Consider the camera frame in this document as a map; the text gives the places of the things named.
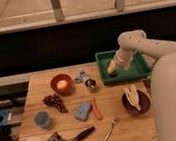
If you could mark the blue plastic cup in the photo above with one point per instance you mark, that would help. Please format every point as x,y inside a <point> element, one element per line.
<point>42,119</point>

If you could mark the metal fork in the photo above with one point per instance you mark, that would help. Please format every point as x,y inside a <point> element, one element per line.
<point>113,124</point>

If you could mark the small metal cup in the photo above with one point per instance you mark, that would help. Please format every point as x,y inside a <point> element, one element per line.
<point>90,84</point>

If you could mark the orange bowl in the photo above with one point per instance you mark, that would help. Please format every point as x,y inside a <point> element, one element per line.
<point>58,78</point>

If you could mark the dark purple bowl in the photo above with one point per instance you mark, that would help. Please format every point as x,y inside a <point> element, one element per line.
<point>144,103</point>

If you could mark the blue sponge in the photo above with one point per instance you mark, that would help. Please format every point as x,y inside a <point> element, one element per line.
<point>82,111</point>

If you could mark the egg in orange bowl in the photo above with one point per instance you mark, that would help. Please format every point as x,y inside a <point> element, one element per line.
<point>62,84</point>

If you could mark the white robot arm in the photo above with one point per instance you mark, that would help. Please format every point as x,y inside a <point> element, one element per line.
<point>163,77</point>

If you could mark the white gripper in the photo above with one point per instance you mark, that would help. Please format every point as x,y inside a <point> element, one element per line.
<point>122,58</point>

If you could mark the black handled utensil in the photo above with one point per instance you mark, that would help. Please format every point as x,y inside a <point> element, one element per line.
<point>81,136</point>

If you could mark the green plastic tray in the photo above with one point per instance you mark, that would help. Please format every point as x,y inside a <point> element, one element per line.
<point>139,69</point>

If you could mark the bunch of dark grapes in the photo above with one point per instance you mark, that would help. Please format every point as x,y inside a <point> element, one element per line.
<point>55,101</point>

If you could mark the blue grey small toy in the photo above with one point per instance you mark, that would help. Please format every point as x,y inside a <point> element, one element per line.
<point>81,77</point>

